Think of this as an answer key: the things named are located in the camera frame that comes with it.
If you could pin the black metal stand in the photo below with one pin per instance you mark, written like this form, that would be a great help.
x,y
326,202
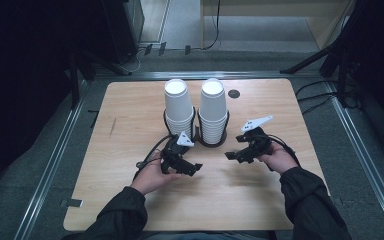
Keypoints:
x,y
75,80

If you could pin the black round table grommet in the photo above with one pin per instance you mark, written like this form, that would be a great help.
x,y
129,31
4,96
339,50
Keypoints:
x,y
233,93

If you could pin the metal floor rail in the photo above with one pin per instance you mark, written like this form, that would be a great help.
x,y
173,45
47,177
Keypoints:
x,y
366,160
50,170
206,75

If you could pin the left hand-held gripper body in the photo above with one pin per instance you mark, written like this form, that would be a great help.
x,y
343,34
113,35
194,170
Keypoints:
x,y
171,150

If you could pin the black tripod stand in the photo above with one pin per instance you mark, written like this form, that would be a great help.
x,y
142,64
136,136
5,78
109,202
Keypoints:
x,y
333,50

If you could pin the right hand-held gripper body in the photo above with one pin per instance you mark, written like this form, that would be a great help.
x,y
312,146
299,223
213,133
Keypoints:
x,y
258,143

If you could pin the stack of white paper cups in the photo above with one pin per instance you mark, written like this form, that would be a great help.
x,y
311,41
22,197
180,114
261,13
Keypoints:
x,y
213,106
177,103

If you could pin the black cabinet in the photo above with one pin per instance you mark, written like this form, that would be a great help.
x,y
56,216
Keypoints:
x,y
121,30

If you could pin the grey tape strip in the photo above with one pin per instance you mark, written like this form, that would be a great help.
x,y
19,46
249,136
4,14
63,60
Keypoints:
x,y
73,203

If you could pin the light wooden furniture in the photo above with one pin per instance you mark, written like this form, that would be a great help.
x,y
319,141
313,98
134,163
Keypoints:
x,y
326,20

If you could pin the person's right hand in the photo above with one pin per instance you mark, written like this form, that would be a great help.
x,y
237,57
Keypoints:
x,y
280,160

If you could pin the person's left hand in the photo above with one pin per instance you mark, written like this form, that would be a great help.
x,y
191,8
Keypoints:
x,y
151,178

